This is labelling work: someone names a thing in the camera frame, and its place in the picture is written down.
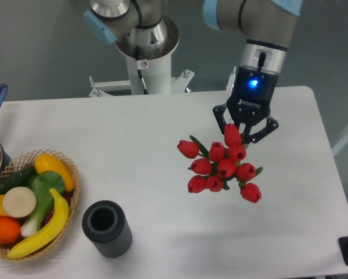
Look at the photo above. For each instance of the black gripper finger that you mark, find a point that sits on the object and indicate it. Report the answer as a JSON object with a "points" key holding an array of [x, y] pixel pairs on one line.
{"points": [[271, 125], [218, 112]]}

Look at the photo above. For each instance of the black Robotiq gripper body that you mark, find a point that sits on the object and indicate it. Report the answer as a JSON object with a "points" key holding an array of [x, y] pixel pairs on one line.
{"points": [[251, 96]]}

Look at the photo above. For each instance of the yellow banana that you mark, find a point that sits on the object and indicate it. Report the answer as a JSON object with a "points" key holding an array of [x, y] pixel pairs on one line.
{"points": [[46, 234]]}

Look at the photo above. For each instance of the green cucumber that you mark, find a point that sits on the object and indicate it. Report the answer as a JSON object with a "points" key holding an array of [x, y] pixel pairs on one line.
{"points": [[17, 179]]}

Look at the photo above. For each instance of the red tulip bouquet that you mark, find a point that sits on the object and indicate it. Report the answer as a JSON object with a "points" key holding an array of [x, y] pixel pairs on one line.
{"points": [[223, 162]]}

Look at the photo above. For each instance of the woven wicker basket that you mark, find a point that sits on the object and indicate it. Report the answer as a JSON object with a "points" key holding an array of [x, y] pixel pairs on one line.
{"points": [[27, 160]]}

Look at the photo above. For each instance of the orange fruit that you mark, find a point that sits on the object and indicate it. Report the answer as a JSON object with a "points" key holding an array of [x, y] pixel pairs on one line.
{"points": [[10, 230]]}

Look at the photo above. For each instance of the dark grey ribbed vase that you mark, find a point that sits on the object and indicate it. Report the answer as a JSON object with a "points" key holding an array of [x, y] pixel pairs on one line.
{"points": [[104, 223]]}

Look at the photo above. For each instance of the round beige bun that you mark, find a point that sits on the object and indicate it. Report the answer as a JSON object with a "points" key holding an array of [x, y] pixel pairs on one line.
{"points": [[19, 202]]}

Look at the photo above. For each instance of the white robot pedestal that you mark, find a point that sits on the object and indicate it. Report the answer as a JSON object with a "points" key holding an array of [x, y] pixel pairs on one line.
{"points": [[147, 53]]}

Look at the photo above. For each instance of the green bok choy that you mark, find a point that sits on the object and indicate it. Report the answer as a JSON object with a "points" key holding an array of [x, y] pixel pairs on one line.
{"points": [[40, 186]]}

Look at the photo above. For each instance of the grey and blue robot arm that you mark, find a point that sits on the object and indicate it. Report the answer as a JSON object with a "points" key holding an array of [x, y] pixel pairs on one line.
{"points": [[267, 25]]}

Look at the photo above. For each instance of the dark red fruit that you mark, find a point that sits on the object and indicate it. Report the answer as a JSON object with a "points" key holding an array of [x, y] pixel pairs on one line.
{"points": [[68, 197]]}

